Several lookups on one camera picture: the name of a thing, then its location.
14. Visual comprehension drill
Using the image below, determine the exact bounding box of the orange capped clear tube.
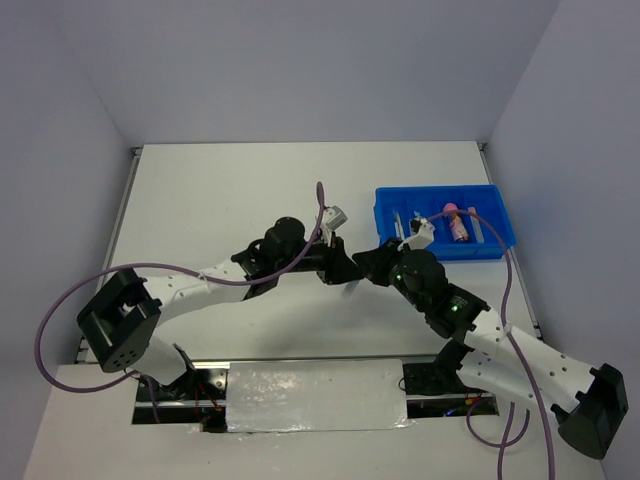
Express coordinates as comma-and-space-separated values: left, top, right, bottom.
468, 206, 485, 244

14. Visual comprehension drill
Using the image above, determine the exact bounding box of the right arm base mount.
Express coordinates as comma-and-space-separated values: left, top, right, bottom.
398, 341, 498, 419

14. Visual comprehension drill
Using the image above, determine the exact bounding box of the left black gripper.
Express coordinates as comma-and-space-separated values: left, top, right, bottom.
276, 228, 364, 285

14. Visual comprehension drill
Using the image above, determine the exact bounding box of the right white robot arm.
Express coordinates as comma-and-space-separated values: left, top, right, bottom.
353, 241, 629, 460

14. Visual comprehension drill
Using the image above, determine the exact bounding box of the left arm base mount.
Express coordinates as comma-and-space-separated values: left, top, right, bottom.
131, 363, 229, 434

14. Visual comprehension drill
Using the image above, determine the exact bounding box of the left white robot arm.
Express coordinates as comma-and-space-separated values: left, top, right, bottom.
77, 207, 359, 399

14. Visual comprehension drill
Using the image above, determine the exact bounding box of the thin white pen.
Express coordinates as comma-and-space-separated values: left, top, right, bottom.
393, 211, 401, 239

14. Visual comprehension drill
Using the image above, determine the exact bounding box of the blue capped clear tube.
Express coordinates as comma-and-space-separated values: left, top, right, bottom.
342, 281, 359, 298

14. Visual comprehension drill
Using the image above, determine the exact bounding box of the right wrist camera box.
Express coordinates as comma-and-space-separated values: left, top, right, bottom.
398, 217, 435, 251

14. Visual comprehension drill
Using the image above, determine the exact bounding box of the blue divided plastic bin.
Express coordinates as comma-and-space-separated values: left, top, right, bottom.
374, 184, 516, 261

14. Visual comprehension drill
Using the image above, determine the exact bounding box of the pink capped glue bottle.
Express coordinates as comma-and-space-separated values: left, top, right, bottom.
443, 202, 470, 243

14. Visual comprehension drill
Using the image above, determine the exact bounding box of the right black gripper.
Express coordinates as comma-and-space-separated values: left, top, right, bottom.
353, 236, 427, 312

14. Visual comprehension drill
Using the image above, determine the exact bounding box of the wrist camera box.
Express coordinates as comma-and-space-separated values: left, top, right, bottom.
321, 206, 348, 237
398, 217, 435, 251

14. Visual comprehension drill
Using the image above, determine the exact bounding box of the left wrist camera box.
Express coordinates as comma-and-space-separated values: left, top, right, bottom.
321, 206, 348, 237

